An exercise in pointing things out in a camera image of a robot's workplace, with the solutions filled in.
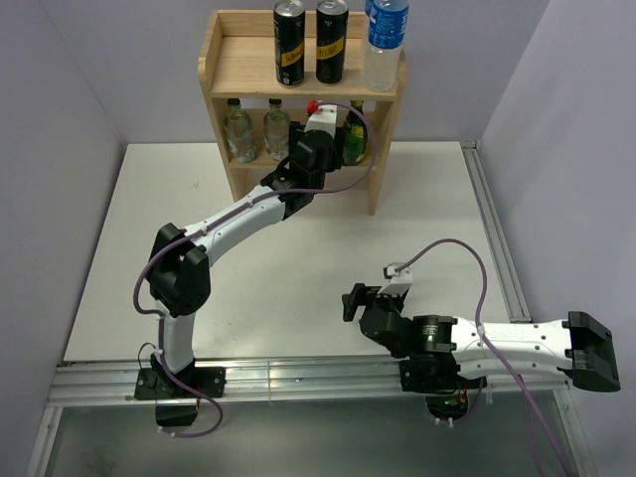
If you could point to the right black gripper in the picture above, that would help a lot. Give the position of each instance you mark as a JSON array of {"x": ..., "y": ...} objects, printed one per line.
[{"x": 359, "y": 295}]

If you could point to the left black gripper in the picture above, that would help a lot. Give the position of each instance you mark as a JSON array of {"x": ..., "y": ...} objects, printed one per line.
[{"x": 336, "y": 154}]

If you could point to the green bottle yellow label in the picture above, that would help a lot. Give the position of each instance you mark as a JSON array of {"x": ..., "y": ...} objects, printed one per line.
[{"x": 355, "y": 140}]

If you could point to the clear soda bottle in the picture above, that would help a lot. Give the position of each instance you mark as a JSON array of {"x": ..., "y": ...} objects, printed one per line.
[
  {"x": 276, "y": 130},
  {"x": 239, "y": 132}
]

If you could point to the black can yellow label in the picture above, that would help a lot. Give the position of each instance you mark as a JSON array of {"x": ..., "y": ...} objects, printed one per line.
[{"x": 331, "y": 33}]

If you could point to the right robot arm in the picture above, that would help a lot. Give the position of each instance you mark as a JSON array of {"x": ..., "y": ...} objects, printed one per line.
[{"x": 438, "y": 353}]

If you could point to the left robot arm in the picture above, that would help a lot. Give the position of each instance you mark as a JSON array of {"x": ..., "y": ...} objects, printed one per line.
[{"x": 178, "y": 270}]

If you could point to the wooden two-tier shelf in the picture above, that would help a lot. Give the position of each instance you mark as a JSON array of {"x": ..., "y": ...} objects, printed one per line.
[{"x": 237, "y": 61}]

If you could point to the front clear water bottle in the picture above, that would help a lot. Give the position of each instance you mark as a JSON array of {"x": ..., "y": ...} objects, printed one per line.
[{"x": 385, "y": 29}]

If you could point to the clear water bottle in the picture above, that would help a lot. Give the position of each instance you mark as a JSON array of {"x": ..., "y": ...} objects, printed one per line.
[
  {"x": 368, "y": 7},
  {"x": 385, "y": 29}
]

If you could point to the rear clear water bottle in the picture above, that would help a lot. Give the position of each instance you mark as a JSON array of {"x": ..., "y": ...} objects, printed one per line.
[{"x": 368, "y": 7}]

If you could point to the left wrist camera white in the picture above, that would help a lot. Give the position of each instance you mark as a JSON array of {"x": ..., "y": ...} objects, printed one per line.
[{"x": 321, "y": 117}]

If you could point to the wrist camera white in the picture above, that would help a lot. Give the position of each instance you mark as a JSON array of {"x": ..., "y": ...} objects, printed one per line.
[
  {"x": 399, "y": 279},
  {"x": 321, "y": 117}
]

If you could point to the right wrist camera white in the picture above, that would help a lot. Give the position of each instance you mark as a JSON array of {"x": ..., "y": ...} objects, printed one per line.
[{"x": 399, "y": 279}]

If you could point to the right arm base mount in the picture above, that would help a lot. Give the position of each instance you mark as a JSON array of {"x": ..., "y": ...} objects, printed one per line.
[{"x": 446, "y": 392}]

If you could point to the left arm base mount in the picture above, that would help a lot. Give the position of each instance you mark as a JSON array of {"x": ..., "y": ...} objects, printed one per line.
[{"x": 175, "y": 406}]

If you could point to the aluminium frame rails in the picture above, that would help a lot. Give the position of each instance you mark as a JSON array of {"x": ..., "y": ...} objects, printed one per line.
[{"x": 274, "y": 320}]

